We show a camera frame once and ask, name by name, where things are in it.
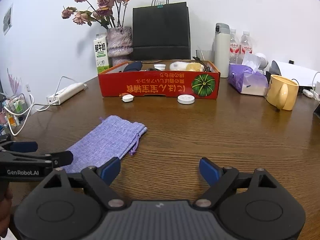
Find purple woven pouch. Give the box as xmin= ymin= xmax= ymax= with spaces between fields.
xmin=65 ymin=115 xmax=147 ymax=173

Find white jar lid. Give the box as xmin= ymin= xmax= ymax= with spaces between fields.
xmin=153 ymin=64 xmax=166 ymax=71
xmin=177 ymin=94 xmax=195 ymax=105

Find navy blue zip case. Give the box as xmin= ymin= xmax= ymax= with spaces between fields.
xmin=123 ymin=61 xmax=143 ymax=72

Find white yellow plush toy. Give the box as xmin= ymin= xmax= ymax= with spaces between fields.
xmin=169 ymin=61 xmax=204 ymax=72

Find person left hand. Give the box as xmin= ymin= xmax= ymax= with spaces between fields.
xmin=1 ymin=186 xmax=13 ymax=238

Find white power bank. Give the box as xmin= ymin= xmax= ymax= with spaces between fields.
xmin=47 ymin=82 xmax=87 ymax=105

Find small orange snack packet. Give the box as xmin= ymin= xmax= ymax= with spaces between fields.
xmin=119 ymin=93 xmax=128 ymax=98

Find red cardboard box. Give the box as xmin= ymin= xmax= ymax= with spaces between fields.
xmin=98 ymin=60 xmax=221 ymax=99

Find purple tissue pack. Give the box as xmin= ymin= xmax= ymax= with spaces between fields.
xmin=228 ymin=53 xmax=268 ymax=96

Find yellow ceramic mug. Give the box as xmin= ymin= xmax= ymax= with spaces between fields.
xmin=266 ymin=74 xmax=299 ymax=111

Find glass cup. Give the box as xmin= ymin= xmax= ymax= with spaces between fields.
xmin=196 ymin=49 xmax=214 ymax=62

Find milk carton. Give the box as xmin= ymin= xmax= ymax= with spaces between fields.
xmin=93 ymin=33 xmax=110 ymax=73

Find water bottle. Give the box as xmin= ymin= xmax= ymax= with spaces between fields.
xmin=229 ymin=29 xmax=240 ymax=64
xmin=240 ymin=31 xmax=253 ymax=55

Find purple marbled vase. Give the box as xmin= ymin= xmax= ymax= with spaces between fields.
xmin=107 ymin=27 xmax=133 ymax=67

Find white appliance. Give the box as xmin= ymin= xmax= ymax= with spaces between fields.
xmin=269 ymin=61 xmax=319 ymax=87

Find white thermos bottle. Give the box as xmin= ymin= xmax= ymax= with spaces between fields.
xmin=214 ymin=23 xmax=230 ymax=78

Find black paper bag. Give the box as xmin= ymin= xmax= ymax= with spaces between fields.
xmin=130 ymin=2 xmax=191 ymax=61

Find dried pink flowers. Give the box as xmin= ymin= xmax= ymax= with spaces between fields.
xmin=61 ymin=0 xmax=131 ymax=30

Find white charging cable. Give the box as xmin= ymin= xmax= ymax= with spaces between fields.
xmin=3 ymin=76 xmax=81 ymax=137

